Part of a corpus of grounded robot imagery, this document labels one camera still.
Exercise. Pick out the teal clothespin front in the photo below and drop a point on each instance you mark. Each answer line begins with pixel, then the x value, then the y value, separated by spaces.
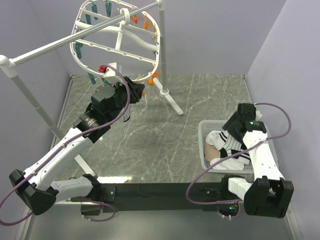
pixel 92 78

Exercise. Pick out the teal clothespin left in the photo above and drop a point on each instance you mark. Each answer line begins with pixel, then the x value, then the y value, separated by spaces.
pixel 78 47

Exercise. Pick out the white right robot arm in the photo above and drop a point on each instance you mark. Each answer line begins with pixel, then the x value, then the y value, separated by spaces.
pixel 270 194

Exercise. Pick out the white plastic laundry basket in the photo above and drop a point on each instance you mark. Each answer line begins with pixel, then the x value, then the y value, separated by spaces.
pixel 205 130

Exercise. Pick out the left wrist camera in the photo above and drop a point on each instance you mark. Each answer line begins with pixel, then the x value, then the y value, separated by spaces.
pixel 109 75

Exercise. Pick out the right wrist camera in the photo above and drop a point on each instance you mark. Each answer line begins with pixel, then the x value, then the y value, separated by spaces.
pixel 258 114

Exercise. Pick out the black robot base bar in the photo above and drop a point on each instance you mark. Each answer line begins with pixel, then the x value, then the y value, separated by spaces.
pixel 161 196

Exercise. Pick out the white metal drying rack stand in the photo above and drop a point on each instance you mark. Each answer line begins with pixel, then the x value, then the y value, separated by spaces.
pixel 155 9

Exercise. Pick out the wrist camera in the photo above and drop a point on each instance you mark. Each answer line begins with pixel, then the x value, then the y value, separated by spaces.
pixel 258 114
pixel 109 75

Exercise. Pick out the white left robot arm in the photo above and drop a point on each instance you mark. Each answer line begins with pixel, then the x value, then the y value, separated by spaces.
pixel 36 185

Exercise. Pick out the black and white striped sock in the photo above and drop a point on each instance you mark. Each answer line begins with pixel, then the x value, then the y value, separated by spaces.
pixel 126 115

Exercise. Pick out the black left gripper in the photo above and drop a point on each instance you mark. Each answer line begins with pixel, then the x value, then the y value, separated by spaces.
pixel 135 90

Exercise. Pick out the white sock black stripes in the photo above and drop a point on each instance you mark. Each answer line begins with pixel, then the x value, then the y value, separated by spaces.
pixel 217 139

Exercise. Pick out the white round clip hanger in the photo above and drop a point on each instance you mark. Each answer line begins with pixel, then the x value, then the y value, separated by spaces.
pixel 148 39

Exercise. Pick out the teal clothespin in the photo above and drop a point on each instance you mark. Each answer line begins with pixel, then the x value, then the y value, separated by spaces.
pixel 78 47
pixel 92 78

